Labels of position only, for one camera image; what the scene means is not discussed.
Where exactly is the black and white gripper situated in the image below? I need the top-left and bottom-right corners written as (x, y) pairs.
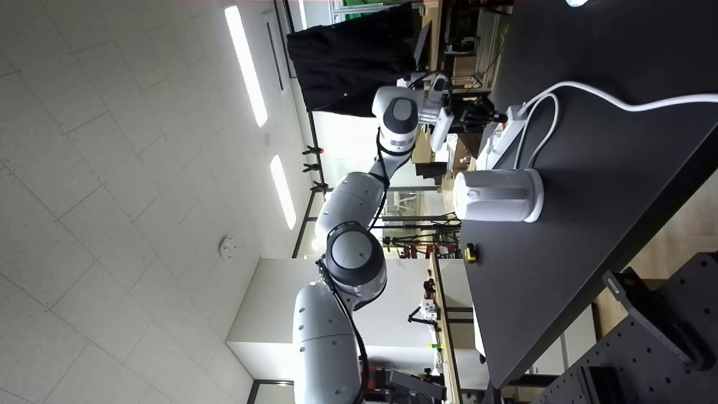
top-left (452, 102), bottom-right (493, 135)

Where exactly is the white extension power strip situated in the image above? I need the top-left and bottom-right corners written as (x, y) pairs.
top-left (476, 106), bottom-right (526, 169)

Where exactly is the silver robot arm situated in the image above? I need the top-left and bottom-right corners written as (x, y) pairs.
top-left (292, 73), bottom-right (454, 404)

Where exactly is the white electric kettle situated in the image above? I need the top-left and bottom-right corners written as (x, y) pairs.
top-left (454, 169), bottom-right (545, 221)

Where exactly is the black hanging cloth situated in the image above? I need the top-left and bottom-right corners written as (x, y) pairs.
top-left (288, 1), bottom-right (423, 116)

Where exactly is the yellow tape measure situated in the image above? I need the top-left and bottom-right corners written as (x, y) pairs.
top-left (464, 244), bottom-right (480, 263)

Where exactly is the wooden workbench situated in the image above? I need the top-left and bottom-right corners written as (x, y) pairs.
top-left (428, 253), bottom-right (462, 404)

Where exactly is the white kettle power cable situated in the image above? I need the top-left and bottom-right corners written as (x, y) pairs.
top-left (513, 89), bottom-right (563, 171)

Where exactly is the white extension cable cord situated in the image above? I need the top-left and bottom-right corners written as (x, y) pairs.
top-left (513, 78), bottom-right (718, 125)

